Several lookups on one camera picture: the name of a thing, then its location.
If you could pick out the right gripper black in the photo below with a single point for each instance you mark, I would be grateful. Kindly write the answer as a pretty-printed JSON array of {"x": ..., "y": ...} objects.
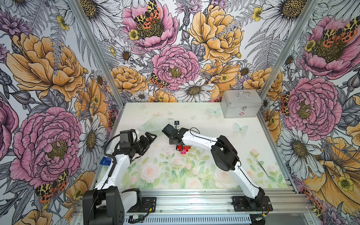
[{"x": 171, "y": 141}]

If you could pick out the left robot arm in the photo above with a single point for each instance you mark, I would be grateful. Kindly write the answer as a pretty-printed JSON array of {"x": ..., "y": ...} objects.
[{"x": 105, "y": 204}]

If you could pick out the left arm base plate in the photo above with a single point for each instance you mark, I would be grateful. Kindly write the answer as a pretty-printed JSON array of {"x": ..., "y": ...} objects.
[{"x": 147, "y": 204}]

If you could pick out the aluminium front rail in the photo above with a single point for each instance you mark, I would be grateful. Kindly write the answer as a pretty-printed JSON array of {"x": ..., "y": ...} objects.
[{"x": 218, "y": 201}]

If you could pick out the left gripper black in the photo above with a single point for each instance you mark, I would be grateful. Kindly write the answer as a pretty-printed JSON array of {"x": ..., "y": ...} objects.
[{"x": 146, "y": 144}]

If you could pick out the long red lego brick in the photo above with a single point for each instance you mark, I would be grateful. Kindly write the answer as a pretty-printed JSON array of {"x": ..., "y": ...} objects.
[{"x": 186, "y": 148}]

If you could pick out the small green circuit board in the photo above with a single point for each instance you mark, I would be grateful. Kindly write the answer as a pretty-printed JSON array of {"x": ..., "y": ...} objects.
[{"x": 134, "y": 219}]

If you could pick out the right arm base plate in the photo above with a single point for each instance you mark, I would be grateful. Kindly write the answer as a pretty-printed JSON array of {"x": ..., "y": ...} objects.
[{"x": 243, "y": 204}]

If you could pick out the silver metal case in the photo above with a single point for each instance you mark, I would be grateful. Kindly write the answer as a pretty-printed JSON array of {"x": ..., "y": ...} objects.
[{"x": 240, "y": 103}]

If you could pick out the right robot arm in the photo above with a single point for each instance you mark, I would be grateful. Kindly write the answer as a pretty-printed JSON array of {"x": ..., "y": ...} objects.
[{"x": 225, "y": 157}]

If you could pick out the blue white card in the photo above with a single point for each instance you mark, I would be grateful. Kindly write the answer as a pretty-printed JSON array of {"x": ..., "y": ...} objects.
[{"x": 106, "y": 161}]

